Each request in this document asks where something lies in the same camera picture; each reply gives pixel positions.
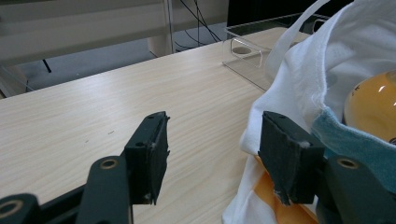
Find black curtain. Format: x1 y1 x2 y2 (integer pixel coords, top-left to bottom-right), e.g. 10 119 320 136
227 0 355 28

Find bundle of black cables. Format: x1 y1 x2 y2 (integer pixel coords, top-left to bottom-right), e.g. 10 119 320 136
173 0 224 53

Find clear acrylic box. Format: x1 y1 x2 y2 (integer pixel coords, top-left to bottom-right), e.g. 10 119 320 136
221 12 332 92

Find white green orange tote bag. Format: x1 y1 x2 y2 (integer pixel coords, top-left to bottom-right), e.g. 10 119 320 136
221 0 396 224

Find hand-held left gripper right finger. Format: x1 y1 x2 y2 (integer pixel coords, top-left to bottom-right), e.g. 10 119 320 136
257 110 327 206

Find orange drink bottle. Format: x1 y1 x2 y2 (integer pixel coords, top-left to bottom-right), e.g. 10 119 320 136
343 70 396 146

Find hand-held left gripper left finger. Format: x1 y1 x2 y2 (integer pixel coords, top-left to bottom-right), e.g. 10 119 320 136
122 110 171 206

